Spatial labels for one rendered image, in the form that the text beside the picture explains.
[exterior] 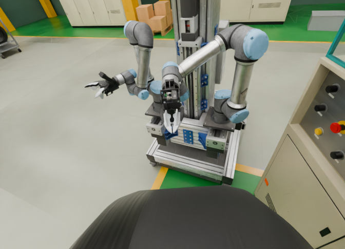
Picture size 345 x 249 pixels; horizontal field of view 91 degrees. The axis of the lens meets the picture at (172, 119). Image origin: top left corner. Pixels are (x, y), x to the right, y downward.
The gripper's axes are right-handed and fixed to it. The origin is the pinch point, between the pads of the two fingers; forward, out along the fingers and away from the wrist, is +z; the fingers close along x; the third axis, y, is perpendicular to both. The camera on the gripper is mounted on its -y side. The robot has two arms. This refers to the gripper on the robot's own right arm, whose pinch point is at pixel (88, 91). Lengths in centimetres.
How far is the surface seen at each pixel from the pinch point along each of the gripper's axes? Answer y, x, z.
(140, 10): 88, 363, -286
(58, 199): 110, 17, 69
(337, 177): -1, -126, -50
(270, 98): 99, -60, -210
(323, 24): 90, -24, -526
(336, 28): 95, -50, -535
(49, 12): 239, 1136, -203
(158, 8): 93, 348, -339
